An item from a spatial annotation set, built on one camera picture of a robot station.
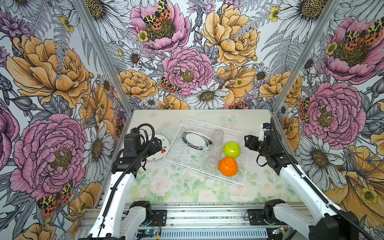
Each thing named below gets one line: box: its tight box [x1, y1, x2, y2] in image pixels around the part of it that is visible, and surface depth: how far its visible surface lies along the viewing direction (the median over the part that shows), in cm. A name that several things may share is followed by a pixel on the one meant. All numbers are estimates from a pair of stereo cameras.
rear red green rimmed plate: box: [182, 131, 213, 146], surface depth 94 cm
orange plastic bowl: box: [218, 157, 239, 177], surface depth 88 cm
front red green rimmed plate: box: [182, 131, 213, 151], surface depth 95 cm
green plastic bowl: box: [223, 142, 241, 159], surface depth 94 cm
